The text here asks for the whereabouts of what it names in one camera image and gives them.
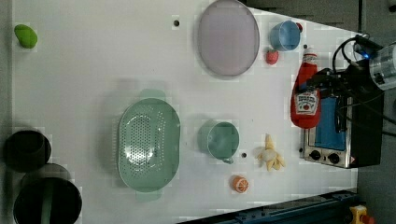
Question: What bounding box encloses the green oval strainer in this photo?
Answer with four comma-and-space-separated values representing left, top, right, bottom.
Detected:
117, 89, 180, 202

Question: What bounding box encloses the red plush ketchup bottle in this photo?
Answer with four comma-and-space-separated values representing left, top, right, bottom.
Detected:
290, 48, 321, 129

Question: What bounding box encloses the grey round plate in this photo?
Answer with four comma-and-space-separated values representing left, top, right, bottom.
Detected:
198, 0, 260, 76

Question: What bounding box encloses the green mug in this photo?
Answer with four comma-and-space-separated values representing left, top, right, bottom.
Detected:
197, 120, 240, 164

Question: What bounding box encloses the silver black toaster oven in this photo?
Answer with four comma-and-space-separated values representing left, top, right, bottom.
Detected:
300, 92, 384, 169

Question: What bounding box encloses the toy orange half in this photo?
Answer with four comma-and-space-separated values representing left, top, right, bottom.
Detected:
232, 175, 249, 193

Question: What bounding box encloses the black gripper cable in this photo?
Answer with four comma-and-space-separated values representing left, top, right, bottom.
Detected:
332, 33, 396, 138

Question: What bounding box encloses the green toy fruit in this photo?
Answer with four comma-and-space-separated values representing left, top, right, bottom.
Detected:
14, 24, 38, 49

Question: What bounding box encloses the blue metal frame rail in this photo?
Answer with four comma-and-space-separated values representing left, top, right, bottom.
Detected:
177, 190, 361, 224

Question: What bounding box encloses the dark red toy strawberry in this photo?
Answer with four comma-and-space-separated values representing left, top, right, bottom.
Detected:
296, 22, 304, 33

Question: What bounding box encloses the yellow red emergency button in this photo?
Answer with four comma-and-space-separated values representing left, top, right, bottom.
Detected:
349, 205, 375, 224

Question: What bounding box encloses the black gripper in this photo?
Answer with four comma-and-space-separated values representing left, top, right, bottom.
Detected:
296, 60, 378, 99

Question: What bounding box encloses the blue cup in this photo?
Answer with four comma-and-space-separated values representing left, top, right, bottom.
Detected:
269, 21, 301, 51

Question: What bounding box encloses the small black round base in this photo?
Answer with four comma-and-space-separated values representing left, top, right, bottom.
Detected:
4, 130, 51, 173

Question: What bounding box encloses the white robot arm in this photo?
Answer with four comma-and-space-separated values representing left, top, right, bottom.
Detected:
296, 44, 396, 98

